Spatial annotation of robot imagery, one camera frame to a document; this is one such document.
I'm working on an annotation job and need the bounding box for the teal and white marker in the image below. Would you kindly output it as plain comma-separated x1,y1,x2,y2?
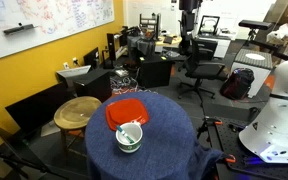
116,125,136,145

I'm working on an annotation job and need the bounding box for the white cup with green print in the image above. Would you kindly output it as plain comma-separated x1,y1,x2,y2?
115,121,144,154

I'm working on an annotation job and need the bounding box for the red square plate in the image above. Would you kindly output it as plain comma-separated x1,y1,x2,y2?
105,97,150,132

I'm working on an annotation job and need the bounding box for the black computer tower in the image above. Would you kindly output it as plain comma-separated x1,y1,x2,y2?
73,68,113,103

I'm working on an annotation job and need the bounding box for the blue tablecloth round table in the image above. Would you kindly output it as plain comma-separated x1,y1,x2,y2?
84,91,224,180

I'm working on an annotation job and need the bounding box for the black office chair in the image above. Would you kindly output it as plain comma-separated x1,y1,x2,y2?
177,35,227,108

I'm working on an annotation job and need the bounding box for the black upright monitor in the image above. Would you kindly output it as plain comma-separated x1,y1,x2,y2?
83,47,101,70

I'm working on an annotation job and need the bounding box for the round wooden stool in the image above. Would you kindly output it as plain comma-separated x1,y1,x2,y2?
53,96,103,158

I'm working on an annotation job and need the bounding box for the grey flat monitor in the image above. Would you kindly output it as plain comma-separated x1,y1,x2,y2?
56,64,92,83

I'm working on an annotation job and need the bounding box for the white desk cabinet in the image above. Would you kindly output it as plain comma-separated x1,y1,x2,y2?
195,33,232,59

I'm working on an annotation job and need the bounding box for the black backpack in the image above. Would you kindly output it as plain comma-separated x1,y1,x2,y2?
219,67,255,101

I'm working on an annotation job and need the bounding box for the black perforated base board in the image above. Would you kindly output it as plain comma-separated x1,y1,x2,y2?
206,116,288,180

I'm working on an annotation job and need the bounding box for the large black flat monitor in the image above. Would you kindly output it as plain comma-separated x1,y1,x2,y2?
4,81,73,135

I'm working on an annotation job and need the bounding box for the white cabinet with grey top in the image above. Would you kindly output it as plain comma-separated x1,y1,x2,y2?
230,48,274,98

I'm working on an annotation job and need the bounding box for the black depth sensor bar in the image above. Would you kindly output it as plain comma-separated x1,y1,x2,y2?
238,19,274,31

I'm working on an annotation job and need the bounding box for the small black flat monitor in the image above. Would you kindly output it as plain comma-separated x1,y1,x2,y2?
0,122,48,171

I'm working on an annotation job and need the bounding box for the clear plastic bag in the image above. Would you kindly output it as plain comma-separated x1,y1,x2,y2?
266,23,288,58

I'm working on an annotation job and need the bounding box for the black wire shelf rack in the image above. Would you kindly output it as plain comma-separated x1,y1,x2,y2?
139,12,162,38

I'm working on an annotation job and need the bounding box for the orange handled clamp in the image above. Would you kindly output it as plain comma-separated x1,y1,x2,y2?
203,116,224,127
223,153,237,164

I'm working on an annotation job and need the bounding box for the black frame 3D printer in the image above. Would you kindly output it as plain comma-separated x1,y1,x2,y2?
197,15,221,37

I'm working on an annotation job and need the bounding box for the wall whiteboard with writing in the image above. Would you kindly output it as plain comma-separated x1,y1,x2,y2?
0,0,116,64

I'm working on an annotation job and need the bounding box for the black camera tripod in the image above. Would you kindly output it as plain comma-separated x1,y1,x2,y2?
0,146,68,180

